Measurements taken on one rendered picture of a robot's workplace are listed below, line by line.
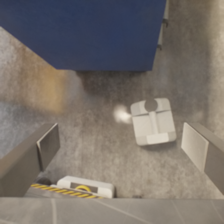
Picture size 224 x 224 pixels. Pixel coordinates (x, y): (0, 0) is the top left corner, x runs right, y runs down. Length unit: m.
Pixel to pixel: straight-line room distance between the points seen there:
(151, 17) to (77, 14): 0.18
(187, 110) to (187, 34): 0.42
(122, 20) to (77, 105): 0.60
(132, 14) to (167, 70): 0.56
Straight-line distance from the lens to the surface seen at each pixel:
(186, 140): 0.17
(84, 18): 0.49
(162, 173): 0.92
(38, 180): 0.93
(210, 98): 0.97
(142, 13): 0.46
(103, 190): 0.81
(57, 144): 0.17
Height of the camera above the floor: 0.89
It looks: 78 degrees down
